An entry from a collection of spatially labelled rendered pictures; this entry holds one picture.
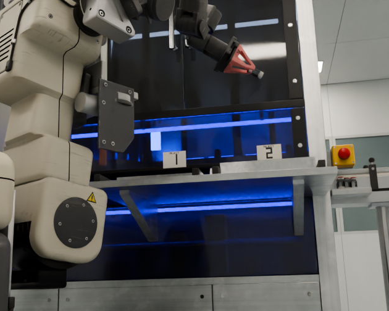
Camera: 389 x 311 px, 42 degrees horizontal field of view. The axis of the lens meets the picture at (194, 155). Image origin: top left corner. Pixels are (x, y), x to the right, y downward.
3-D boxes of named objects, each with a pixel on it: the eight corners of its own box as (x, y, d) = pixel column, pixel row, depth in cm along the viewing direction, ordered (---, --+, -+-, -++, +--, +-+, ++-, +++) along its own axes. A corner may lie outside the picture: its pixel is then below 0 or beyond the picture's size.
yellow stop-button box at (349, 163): (331, 170, 178) (330, 150, 180) (352, 168, 177) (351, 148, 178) (333, 165, 171) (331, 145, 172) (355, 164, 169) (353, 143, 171)
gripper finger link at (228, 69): (251, 68, 150) (224, 52, 149) (262, 55, 143) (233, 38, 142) (244, 84, 146) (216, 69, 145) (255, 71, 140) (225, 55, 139)
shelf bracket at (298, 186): (294, 235, 169) (291, 197, 172) (303, 235, 168) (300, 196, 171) (296, 227, 136) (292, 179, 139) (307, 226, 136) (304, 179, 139)
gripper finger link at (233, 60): (250, 69, 150) (223, 53, 149) (261, 55, 144) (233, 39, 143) (244, 86, 147) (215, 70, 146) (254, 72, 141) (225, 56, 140)
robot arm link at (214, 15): (171, 21, 137) (198, 27, 133) (189, -13, 139) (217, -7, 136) (184, 46, 147) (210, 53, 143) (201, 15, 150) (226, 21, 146)
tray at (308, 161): (233, 193, 172) (233, 182, 173) (311, 188, 168) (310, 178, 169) (220, 175, 140) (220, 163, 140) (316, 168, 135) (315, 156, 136)
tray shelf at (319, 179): (133, 208, 189) (133, 203, 189) (324, 198, 178) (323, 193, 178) (83, 189, 143) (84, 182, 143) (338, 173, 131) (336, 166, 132)
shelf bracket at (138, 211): (149, 241, 177) (149, 205, 180) (158, 241, 176) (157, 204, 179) (118, 235, 144) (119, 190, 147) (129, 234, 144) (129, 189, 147)
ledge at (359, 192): (328, 200, 183) (328, 195, 183) (365, 198, 181) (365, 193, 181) (331, 195, 170) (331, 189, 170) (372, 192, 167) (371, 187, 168)
